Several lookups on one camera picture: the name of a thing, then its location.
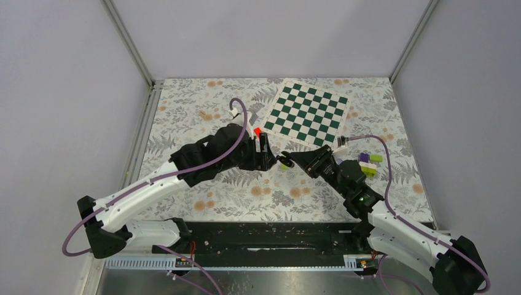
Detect green white chessboard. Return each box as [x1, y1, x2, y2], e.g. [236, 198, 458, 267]
[260, 78, 353, 148]

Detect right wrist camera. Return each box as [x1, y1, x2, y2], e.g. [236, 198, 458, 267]
[333, 136, 348, 157]

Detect purple green block stack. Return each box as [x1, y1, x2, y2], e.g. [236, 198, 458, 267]
[358, 152, 383, 177]

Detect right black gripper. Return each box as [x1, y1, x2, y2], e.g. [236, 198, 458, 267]
[289, 144, 350, 198]

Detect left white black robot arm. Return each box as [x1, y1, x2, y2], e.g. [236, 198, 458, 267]
[77, 124, 277, 259]

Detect floral patterned table mat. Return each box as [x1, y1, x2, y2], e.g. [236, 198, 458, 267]
[138, 77, 434, 222]

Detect red block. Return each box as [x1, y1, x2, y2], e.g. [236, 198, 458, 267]
[254, 128, 262, 138]

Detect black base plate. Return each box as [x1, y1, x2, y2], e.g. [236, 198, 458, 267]
[111, 219, 391, 269]

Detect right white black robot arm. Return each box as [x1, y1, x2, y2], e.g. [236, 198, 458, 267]
[280, 146, 491, 294]

